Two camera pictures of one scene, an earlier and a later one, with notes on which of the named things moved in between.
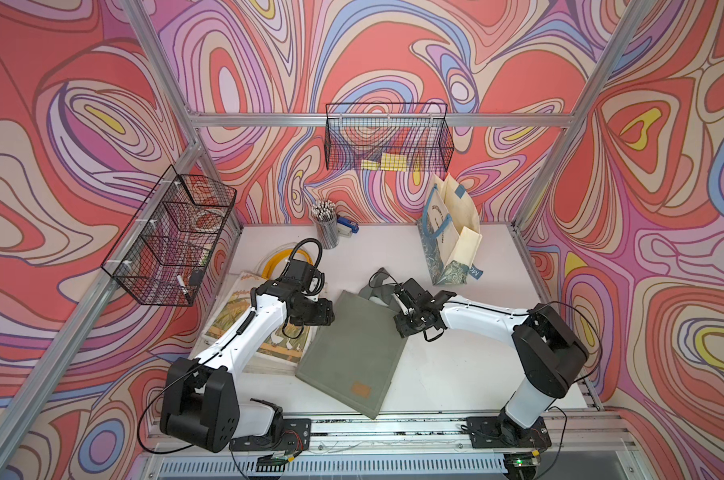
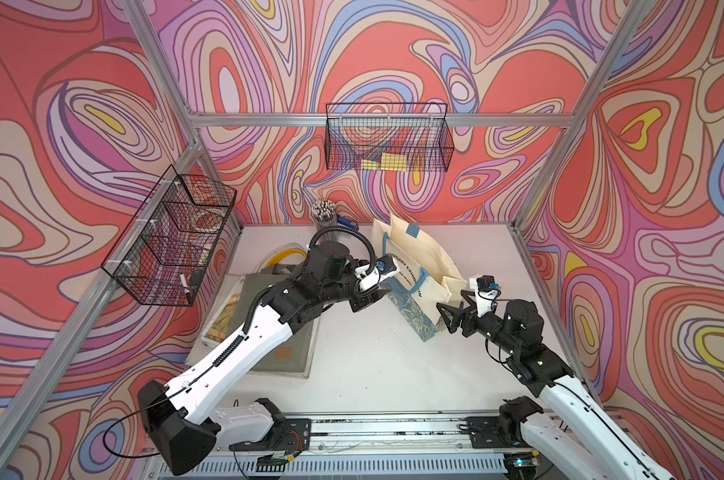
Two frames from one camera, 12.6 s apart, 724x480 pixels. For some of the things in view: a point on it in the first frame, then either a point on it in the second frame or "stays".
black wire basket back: x=388 y=137 stays
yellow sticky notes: x=389 y=162 stays
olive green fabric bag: x=350 y=353 → x=293 y=358
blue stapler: x=348 y=223 stays
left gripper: x=324 y=312 → x=367 y=299
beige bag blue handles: x=451 y=233 → x=426 y=280
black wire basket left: x=167 y=249 stays
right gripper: x=405 y=331 → x=469 y=315
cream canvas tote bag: x=292 y=343 → x=262 y=245
